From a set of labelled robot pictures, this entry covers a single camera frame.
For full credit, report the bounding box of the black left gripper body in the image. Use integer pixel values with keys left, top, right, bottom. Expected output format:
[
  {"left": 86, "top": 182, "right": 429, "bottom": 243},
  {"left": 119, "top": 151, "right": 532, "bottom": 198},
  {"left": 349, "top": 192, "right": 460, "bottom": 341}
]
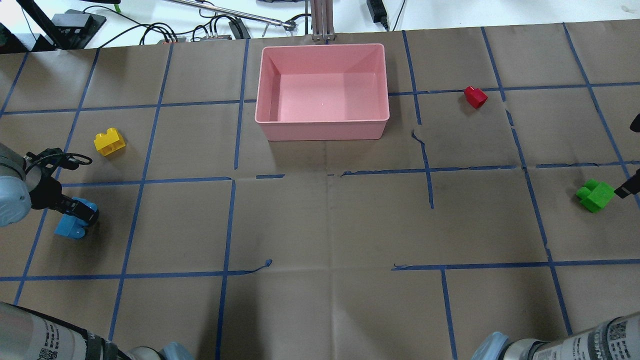
[{"left": 24, "top": 148, "right": 76, "bottom": 211}]

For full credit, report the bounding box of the blue toy block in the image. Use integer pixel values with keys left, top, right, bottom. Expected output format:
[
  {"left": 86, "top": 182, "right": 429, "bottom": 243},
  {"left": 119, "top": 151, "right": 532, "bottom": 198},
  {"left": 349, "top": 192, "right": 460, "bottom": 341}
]
[{"left": 54, "top": 196, "right": 90, "bottom": 240}]

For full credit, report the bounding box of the green toy block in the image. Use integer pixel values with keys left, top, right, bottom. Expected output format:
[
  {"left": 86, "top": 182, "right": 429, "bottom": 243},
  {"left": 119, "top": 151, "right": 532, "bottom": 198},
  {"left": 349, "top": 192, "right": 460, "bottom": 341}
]
[{"left": 575, "top": 178, "right": 615, "bottom": 214}]

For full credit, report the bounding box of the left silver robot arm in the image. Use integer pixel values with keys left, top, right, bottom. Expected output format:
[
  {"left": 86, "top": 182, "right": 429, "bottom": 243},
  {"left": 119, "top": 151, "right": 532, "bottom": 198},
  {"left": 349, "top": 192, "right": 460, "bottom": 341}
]
[{"left": 0, "top": 145, "right": 193, "bottom": 360}]

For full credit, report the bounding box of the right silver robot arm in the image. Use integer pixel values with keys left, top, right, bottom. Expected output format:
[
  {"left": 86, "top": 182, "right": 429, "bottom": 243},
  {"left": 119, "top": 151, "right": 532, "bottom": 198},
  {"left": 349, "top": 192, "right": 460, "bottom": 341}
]
[{"left": 471, "top": 172, "right": 640, "bottom": 360}]

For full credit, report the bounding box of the pink plastic box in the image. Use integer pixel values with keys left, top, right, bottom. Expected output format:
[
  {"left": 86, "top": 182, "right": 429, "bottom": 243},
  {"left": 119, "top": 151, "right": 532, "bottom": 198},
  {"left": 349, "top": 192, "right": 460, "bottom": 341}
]
[{"left": 254, "top": 43, "right": 390, "bottom": 141}]

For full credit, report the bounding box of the yellow toy block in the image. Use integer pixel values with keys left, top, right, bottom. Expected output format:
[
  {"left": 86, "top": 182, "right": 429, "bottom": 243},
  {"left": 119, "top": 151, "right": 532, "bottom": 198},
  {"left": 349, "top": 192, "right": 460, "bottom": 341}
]
[{"left": 93, "top": 127, "right": 126, "bottom": 157}]

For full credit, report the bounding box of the brown paper table cover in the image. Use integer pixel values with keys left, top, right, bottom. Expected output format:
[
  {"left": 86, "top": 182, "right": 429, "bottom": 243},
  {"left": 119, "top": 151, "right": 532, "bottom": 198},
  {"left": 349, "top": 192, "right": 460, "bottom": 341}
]
[{"left": 1, "top": 20, "right": 639, "bottom": 360}]

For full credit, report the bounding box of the red toy block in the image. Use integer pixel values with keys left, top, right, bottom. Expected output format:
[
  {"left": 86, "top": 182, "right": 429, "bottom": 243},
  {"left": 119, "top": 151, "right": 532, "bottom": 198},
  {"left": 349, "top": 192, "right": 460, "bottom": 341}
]
[{"left": 463, "top": 86, "right": 489, "bottom": 109}]

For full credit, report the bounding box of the black tripod stand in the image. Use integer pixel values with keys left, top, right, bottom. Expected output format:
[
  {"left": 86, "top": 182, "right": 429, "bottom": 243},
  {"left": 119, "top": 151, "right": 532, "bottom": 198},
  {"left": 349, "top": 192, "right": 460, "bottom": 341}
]
[{"left": 17, "top": 0, "right": 107, "bottom": 50}]

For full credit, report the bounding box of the silver metal rod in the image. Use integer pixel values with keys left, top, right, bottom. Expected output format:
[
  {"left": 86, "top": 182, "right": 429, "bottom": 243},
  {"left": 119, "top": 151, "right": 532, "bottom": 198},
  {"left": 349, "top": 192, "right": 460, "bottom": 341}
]
[{"left": 167, "top": 0, "right": 297, "bottom": 31}]

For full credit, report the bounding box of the black power adapter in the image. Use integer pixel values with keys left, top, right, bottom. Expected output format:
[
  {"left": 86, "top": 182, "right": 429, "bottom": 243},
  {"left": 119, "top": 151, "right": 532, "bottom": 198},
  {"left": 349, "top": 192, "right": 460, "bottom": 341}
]
[{"left": 365, "top": 0, "right": 390, "bottom": 32}]

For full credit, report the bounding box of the aluminium frame post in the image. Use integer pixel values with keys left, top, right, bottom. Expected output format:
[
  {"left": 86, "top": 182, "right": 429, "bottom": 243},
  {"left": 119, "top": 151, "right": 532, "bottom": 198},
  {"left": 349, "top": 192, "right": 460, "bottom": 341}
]
[{"left": 310, "top": 0, "right": 336, "bottom": 42}]

